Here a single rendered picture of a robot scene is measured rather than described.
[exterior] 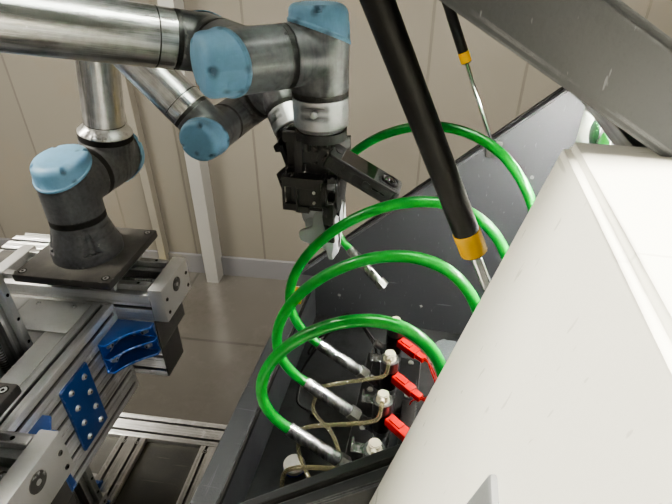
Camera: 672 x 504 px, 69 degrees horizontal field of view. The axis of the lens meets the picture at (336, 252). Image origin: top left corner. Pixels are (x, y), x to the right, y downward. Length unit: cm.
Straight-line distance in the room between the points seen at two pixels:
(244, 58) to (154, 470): 145
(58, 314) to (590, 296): 114
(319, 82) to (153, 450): 146
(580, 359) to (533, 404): 3
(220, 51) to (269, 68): 6
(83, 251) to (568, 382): 107
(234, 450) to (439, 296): 58
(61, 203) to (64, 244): 10
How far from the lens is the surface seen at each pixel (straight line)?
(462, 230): 34
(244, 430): 88
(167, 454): 183
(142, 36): 68
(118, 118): 120
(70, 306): 125
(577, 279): 22
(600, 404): 18
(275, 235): 267
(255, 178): 254
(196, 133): 88
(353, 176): 68
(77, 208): 114
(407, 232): 108
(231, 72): 58
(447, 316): 121
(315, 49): 62
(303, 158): 70
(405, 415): 83
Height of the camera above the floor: 164
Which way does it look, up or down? 33 degrees down
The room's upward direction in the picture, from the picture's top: straight up
